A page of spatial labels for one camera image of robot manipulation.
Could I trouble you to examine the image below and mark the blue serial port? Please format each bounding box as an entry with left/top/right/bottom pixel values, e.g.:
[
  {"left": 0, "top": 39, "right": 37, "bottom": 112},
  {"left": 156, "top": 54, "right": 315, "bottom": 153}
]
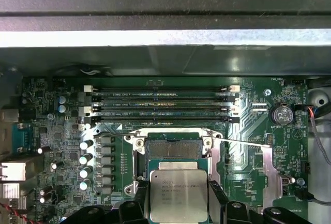
[{"left": 17, "top": 124, "right": 39, "bottom": 154}]

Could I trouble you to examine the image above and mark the silver CPU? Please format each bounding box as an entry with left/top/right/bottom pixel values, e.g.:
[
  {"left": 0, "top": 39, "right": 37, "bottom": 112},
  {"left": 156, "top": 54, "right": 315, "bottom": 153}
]
[{"left": 148, "top": 156, "right": 209, "bottom": 223}]

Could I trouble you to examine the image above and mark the black PC case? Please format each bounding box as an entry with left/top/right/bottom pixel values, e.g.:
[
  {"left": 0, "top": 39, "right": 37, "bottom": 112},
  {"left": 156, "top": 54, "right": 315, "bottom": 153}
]
[{"left": 0, "top": 0, "right": 331, "bottom": 224}]

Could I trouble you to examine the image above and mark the red black twisted wire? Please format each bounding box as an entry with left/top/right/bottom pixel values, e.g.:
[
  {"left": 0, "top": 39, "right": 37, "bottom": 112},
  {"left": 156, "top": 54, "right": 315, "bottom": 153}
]
[{"left": 0, "top": 201, "right": 31, "bottom": 224}]

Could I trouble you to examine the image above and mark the silver port block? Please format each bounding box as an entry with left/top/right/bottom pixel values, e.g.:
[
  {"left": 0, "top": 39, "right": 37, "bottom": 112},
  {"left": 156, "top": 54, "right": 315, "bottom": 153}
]
[{"left": 0, "top": 155, "right": 45, "bottom": 183}]

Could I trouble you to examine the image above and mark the silver internal USB port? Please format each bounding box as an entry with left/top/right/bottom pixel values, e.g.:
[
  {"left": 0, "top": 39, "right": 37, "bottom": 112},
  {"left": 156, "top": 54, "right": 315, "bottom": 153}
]
[{"left": 282, "top": 175, "right": 296, "bottom": 186}]

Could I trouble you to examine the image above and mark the wire locking lever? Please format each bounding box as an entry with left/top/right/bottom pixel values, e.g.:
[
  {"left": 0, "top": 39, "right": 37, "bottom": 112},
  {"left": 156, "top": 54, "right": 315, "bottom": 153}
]
[{"left": 94, "top": 128, "right": 140, "bottom": 138}]

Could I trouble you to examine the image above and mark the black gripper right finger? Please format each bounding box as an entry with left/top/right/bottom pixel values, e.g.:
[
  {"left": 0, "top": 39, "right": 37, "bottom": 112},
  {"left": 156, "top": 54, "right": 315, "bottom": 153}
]
[{"left": 208, "top": 180, "right": 310, "bottom": 224}]

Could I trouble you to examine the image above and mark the CPU socket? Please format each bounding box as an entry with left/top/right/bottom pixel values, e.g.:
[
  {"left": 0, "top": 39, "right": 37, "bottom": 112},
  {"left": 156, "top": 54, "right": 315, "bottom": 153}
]
[{"left": 123, "top": 127, "right": 224, "bottom": 203}]

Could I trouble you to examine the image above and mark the coin cell battery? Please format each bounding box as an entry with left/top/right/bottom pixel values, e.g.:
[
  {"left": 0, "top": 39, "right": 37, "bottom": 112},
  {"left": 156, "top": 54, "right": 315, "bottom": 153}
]
[{"left": 268, "top": 103, "right": 295, "bottom": 125}]

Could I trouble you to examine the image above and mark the black wire with connector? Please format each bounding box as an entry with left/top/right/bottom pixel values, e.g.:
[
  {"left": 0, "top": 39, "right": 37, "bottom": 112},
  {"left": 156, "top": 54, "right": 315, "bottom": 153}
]
[{"left": 296, "top": 185, "right": 331, "bottom": 206}]

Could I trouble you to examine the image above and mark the black white wire bundle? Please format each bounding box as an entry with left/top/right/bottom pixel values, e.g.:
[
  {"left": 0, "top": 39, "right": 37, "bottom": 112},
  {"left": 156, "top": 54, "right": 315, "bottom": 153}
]
[{"left": 55, "top": 62, "right": 113, "bottom": 77}]

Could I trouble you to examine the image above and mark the grey sleeved wire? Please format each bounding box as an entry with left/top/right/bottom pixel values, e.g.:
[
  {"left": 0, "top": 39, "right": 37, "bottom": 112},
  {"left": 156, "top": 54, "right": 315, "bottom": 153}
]
[{"left": 304, "top": 104, "right": 331, "bottom": 162}]

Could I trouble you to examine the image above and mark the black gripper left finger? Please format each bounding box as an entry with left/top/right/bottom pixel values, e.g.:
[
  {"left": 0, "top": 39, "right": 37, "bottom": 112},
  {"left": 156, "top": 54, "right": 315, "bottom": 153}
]
[{"left": 77, "top": 177, "right": 151, "bottom": 224}]

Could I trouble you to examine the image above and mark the green motherboard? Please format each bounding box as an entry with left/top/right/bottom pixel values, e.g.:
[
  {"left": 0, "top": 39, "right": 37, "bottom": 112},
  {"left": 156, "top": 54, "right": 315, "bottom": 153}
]
[{"left": 19, "top": 76, "right": 310, "bottom": 224}]

